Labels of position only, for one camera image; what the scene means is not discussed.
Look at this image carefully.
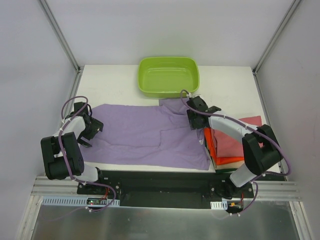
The purple t shirt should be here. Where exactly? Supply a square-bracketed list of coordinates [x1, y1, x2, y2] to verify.
[80, 98, 210, 171]

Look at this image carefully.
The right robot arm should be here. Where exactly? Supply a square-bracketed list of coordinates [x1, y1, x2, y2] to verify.
[185, 96, 283, 199]

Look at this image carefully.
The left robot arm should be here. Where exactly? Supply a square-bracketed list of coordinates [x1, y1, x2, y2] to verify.
[40, 102, 106, 195]

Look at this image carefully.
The orange folded t shirt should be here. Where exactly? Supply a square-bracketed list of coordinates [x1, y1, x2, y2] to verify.
[204, 128, 244, 166]

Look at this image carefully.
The pink folded t shirt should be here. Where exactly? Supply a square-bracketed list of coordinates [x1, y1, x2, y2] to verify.
[209, 115, 262, 158]

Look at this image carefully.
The dark green folded t shirt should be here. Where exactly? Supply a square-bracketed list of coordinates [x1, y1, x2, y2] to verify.
[215, 168, 237, 174]

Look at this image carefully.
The green plastic basin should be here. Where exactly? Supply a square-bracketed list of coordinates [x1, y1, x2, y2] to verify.
[137, 56, 200, 98]

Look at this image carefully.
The beige folded t shirt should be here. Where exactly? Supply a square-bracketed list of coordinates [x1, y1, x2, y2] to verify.
[214, 160, 245, 172]

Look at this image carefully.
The left controller board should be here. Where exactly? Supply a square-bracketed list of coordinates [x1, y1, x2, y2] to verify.
[41, 196, 120, 212]

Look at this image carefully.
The controller board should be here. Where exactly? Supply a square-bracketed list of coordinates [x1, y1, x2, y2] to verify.
[41, 196, 120, 212]
[210, 199, 244, 221]

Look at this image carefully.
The right controller board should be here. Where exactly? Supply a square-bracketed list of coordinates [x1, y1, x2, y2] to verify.
[210, 199, 244, 221]

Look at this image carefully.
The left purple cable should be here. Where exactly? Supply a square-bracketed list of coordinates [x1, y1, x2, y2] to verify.
[59, 95, 117, 216]

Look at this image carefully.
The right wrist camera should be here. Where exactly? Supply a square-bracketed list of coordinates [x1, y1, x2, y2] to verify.
[186, 92, 201, 100]

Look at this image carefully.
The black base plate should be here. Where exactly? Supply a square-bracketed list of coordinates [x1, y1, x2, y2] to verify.
[76, 170, 255, 209]

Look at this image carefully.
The right aluminium frame post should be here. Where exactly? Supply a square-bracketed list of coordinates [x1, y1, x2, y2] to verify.
[252, 0, 303, 76]

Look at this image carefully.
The aluminium frame post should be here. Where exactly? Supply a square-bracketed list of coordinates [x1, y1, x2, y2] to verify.
[37, 0, 81, 74]
[252, 0, 303, 76]

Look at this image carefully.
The left aluminium frame post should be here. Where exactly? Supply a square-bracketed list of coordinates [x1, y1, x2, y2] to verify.
[37, 0, 81, 74]

